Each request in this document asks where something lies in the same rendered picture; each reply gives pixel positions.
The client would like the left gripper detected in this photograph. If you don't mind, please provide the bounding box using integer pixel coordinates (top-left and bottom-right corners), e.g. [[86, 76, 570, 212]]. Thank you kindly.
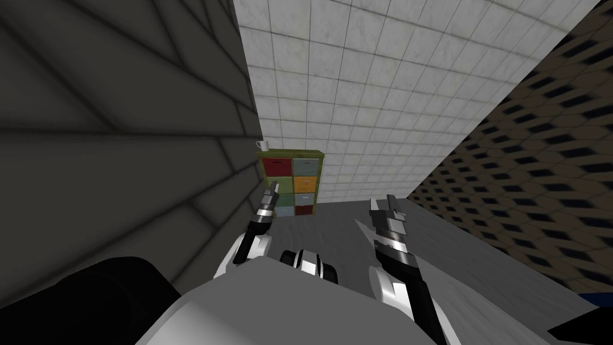
[[258, 180, 281, 217]]

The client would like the green cabinet with colourful drawers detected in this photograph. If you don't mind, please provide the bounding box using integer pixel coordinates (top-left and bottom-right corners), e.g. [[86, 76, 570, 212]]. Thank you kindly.
[[256, 149, 326, 219]]

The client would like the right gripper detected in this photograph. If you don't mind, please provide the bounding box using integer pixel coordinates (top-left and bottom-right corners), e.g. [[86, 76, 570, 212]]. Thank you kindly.
[[368, 193, 409, 244]]

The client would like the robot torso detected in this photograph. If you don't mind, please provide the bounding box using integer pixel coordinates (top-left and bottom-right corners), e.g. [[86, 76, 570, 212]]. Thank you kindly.
[[135, 248, 434, 345]]

